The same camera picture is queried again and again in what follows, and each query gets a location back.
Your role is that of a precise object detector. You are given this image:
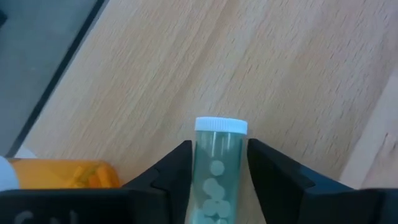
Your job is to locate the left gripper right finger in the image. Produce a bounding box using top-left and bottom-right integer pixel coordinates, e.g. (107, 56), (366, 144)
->
(247, 138), (355, 224)

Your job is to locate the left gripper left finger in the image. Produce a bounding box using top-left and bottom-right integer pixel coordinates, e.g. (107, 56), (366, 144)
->
(123, 139), (194, 224)

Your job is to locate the teal pill bottle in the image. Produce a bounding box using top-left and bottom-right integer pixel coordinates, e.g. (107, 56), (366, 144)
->
(189, 116), (249, 224)

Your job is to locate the large orange pill bottle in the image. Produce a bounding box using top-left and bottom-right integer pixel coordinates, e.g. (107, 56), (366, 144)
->
(0, 146), (121, 191)

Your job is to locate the wooden shelf, black metal frame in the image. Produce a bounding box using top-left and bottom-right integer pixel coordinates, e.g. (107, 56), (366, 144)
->
(5, 0), (398, 224)

